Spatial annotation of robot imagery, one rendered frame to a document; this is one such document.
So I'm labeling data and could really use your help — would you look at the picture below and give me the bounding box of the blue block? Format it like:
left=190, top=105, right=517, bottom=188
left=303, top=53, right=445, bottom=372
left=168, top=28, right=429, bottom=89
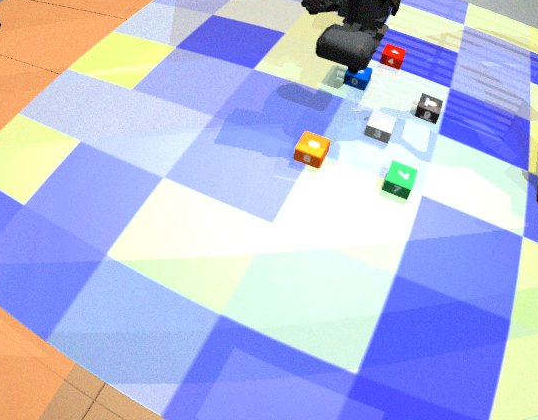
left=343, top=67, right=373, bottom=91

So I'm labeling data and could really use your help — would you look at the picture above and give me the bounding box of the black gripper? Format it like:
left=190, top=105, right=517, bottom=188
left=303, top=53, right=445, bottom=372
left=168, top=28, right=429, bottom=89
left=315, top=0, right=401, bottom=75

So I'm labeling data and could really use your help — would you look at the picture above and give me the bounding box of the green block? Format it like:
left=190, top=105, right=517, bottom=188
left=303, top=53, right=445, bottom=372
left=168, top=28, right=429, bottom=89
left=382, top=160, right=417, bottom=200

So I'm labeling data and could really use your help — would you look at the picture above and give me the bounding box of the orange block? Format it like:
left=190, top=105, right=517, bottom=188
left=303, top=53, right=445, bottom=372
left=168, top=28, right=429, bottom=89
left=294, top=131, right=331, bottom=169

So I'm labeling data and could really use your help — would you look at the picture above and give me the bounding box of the small beige digit block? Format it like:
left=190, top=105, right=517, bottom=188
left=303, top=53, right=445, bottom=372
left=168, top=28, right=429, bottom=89
left=364, top=110, right=397, bottom=144

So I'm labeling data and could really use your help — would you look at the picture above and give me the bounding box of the red block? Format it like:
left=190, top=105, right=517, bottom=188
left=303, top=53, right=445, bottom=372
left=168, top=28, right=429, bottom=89
left=380, top=44, right=406, bottom=70

